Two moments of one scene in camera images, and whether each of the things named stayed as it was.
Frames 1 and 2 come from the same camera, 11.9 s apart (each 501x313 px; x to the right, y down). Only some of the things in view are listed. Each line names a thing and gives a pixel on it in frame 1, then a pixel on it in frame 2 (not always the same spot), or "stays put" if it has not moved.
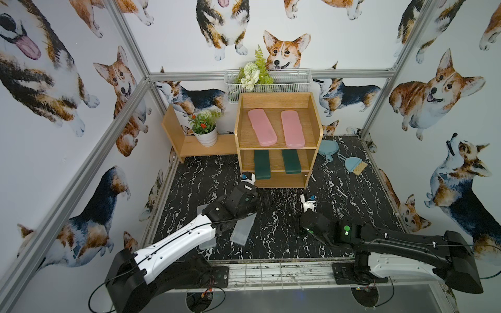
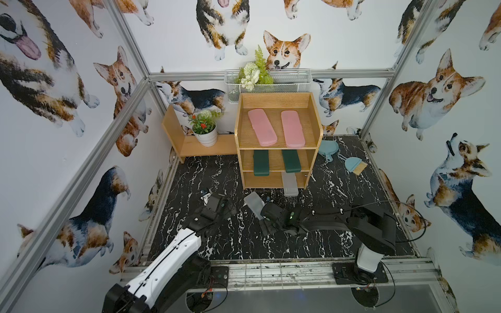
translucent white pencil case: x=242 y=229 -> x=290 y=185
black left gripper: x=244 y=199 -> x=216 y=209
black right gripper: x=302 y=221 -> x=270 y=215
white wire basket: x=284 y=81 stays put
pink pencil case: x=261 y=126 stays put
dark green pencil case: x=262 y=164 stays put
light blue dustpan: x=328 y=148 stays put
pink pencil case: x=293 y=134 stays put
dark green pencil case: x=291 y=161 stays put
